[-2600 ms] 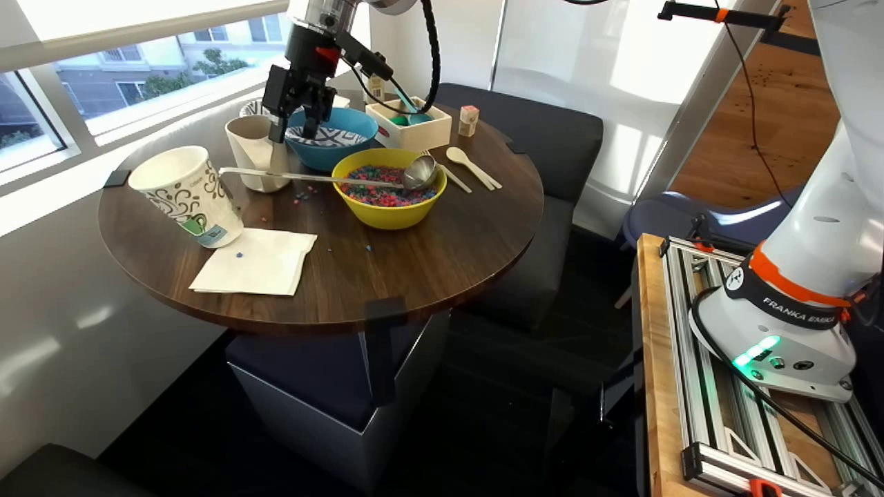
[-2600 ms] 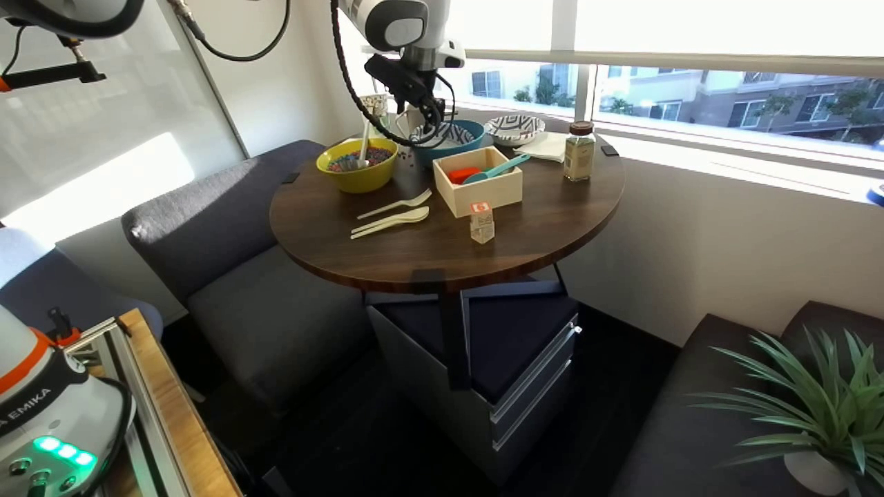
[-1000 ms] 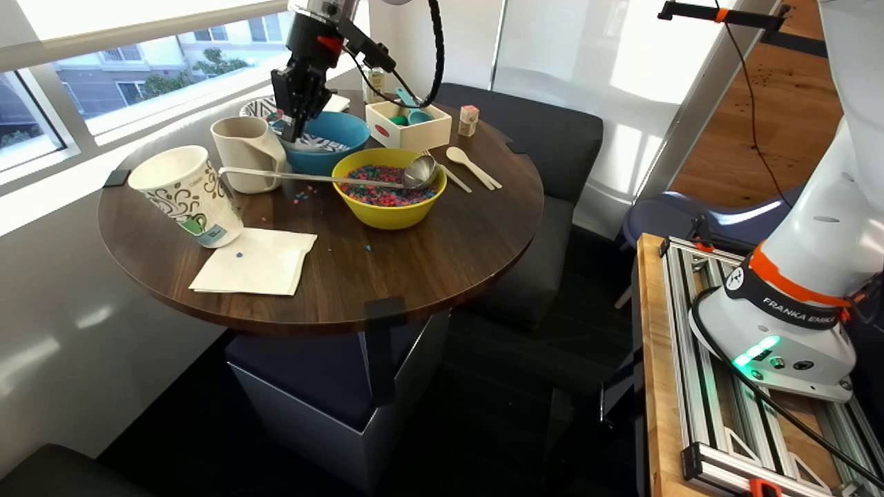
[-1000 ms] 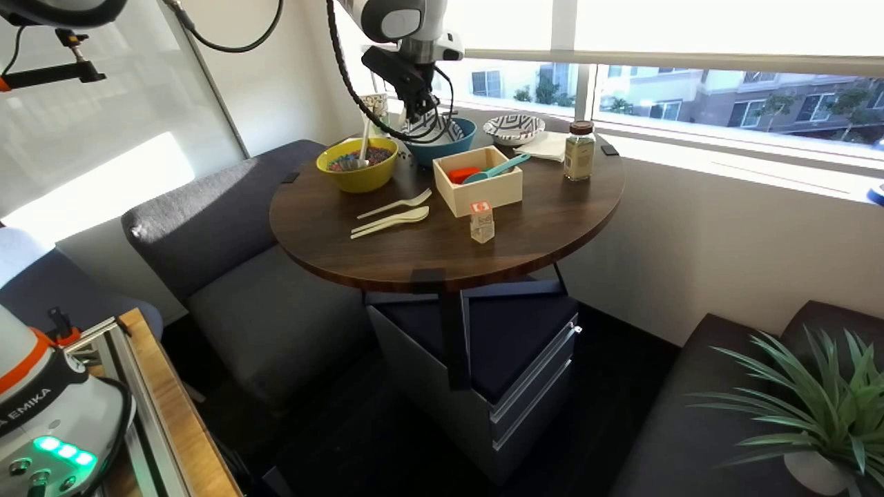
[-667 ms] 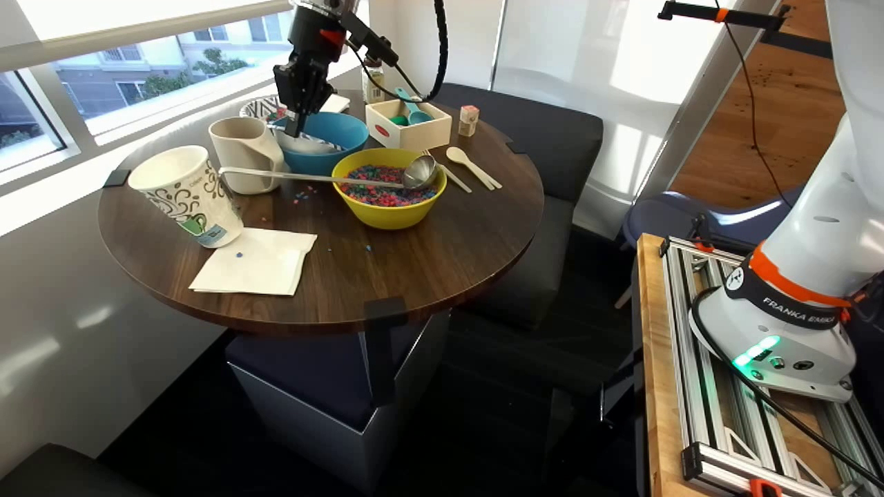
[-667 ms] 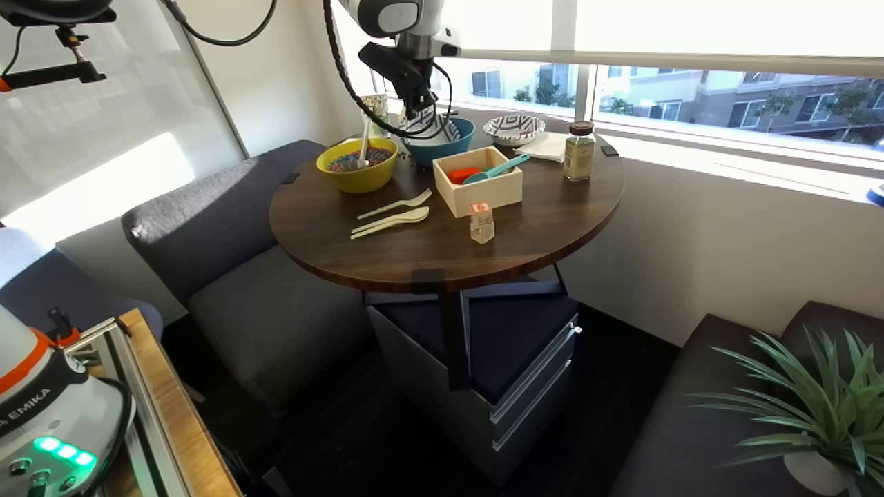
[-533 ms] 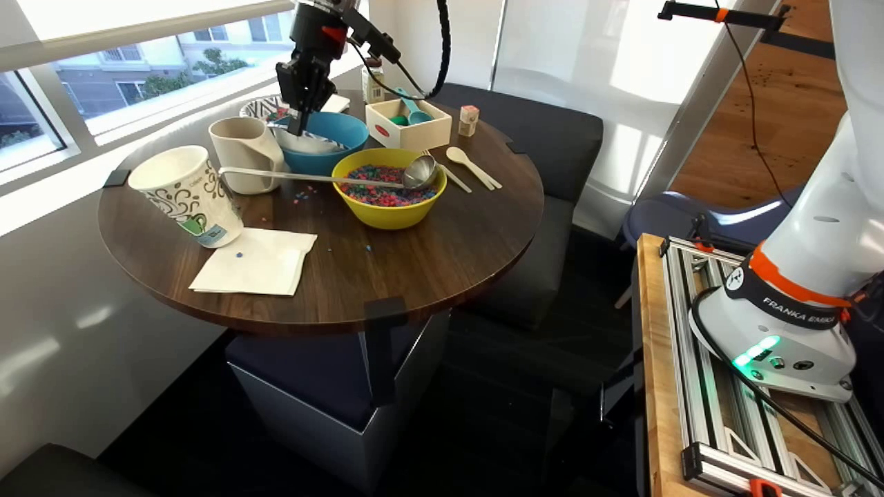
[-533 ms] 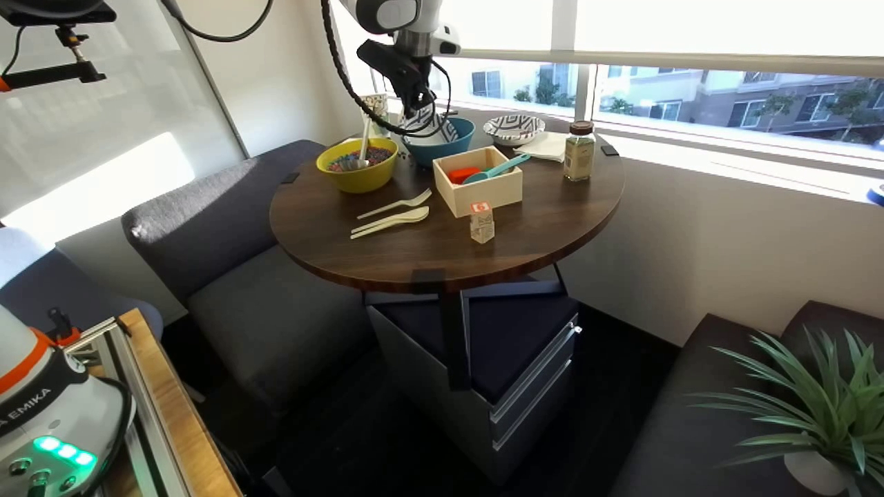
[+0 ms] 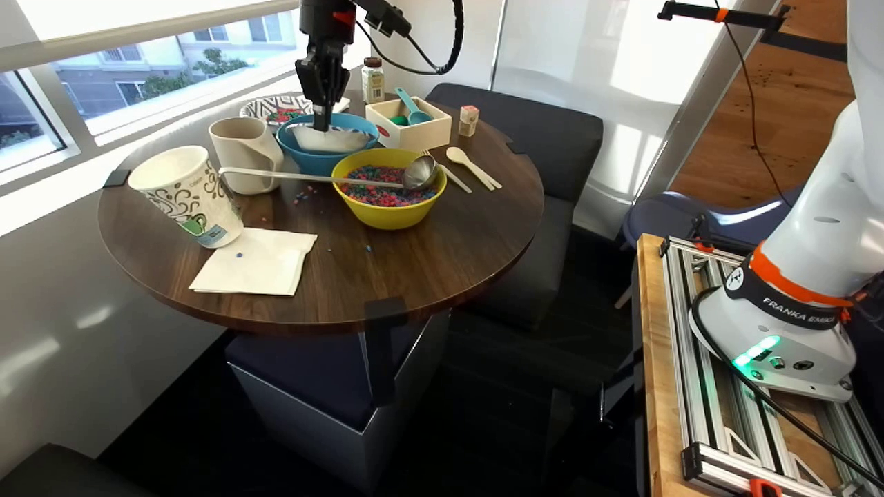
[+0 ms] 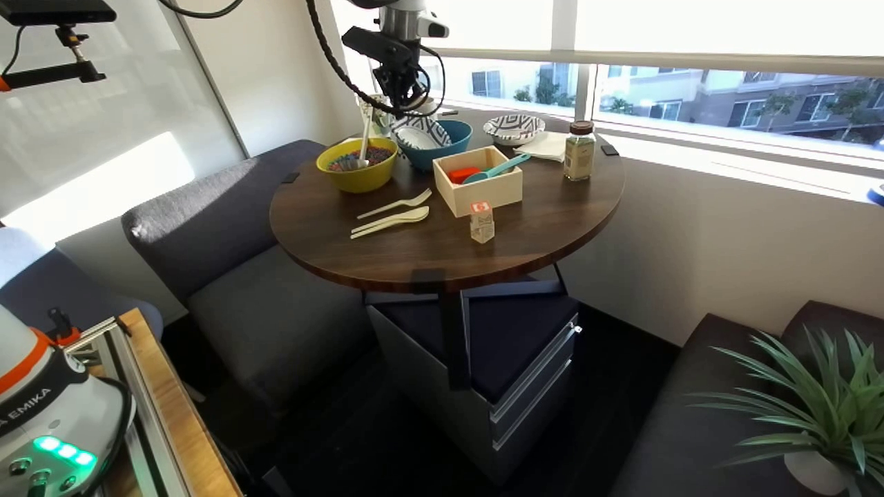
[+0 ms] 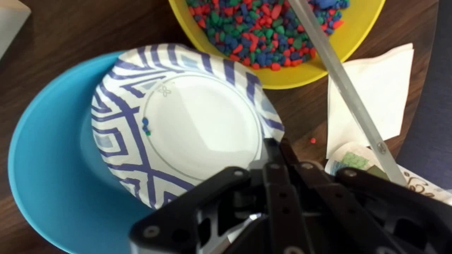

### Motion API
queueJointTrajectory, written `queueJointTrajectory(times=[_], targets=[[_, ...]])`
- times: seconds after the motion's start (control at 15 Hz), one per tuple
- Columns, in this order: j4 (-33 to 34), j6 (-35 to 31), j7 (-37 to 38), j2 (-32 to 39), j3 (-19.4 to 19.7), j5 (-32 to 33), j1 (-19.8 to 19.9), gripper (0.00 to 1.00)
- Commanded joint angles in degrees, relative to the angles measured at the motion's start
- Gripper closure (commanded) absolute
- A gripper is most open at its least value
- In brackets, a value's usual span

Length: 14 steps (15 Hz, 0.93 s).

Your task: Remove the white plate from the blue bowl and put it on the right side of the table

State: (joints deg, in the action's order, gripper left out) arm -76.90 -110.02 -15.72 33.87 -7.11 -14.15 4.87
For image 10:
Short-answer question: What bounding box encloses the metal frame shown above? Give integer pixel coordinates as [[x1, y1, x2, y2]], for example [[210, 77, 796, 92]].
[[62, 314, 172, 497]]

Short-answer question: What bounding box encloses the black overhead camera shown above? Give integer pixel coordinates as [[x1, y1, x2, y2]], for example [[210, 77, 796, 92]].
[[0, 0, 119, 27]]

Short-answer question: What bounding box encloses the white plate with blue pattern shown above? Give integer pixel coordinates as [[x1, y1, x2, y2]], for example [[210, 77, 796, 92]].
[[393, 113, 455, 151]]

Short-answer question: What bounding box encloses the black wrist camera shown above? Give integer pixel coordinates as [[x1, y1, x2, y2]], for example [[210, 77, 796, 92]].
[[339, 24, 408, 64]]

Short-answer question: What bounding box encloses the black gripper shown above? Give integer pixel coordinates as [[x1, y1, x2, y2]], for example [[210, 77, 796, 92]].
[[368, 37, 437, 118]]

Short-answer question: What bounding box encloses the black and white patterned plate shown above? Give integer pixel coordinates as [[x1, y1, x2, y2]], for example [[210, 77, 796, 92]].
[[481, 110, 547, 151]]

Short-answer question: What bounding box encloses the dark sofa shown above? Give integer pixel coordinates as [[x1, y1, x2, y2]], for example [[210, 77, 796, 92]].
[[609, 298, 884, 497]]

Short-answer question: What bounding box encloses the green spiky plant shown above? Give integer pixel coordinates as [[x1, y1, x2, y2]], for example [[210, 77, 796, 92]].
[[694, 327, 884, 483]]

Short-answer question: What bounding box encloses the yellow bowl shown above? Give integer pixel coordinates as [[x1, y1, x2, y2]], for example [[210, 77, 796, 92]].
[[312, 135, 402, 197]]

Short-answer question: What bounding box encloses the white plant pot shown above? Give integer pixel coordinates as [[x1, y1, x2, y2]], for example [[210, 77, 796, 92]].
[[781, 448, 855, 497]]

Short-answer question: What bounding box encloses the blue bowl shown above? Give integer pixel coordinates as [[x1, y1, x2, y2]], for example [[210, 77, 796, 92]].
[[398, 118, 475, 177]]

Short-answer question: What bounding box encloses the white utensil in yellow bowl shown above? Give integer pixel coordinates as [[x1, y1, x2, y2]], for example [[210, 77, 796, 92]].
[[354, 110, 376, 168]]

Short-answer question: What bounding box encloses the white window frame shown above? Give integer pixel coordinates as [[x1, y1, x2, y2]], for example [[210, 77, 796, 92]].
[[359, 38, 884, 177]]

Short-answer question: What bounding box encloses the teal utensil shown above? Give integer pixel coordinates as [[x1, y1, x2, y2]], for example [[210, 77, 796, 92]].
[[463, 151, 533, 186]]

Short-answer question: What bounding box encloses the light wooden box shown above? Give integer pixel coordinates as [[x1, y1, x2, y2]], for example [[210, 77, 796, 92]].
[[431, 143, 524, 222]]

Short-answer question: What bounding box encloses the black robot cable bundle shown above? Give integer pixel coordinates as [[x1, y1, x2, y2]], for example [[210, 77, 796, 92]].
[[160, 0, 442, 118]]

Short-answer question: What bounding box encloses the colourful beads filling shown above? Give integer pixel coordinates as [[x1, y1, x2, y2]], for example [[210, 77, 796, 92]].
[[329, 146, 394, 175]]

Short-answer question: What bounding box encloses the cream plastic knife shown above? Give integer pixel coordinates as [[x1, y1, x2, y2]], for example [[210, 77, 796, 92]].
[[348, 204, 434, 244]]

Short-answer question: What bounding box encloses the wooden board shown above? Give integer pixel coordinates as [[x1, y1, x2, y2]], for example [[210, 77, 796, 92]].
[[119, 306, 242, 497]]

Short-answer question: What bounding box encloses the black table pedestal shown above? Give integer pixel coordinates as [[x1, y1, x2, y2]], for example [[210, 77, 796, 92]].
[[438, 273, 475, 390]]

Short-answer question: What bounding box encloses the grey armchair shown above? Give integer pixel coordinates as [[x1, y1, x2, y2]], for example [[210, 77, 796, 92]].
[[120, 135, 373, 409]]

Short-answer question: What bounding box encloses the grey filing cabinet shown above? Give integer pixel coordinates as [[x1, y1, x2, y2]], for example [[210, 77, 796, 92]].
[[365, 273, 585, 485]]

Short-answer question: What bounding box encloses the glass jar with dark lid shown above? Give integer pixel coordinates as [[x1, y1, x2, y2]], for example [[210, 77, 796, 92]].
[[561, 122, 597, 186]]

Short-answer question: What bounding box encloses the white and orange robot base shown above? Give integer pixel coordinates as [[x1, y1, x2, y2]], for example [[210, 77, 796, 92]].
[[0, 300, 131, 497]]

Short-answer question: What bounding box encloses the white paper napkin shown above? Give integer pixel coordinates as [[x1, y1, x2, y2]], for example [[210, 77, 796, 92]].
[[515, 131, 575, 166]]

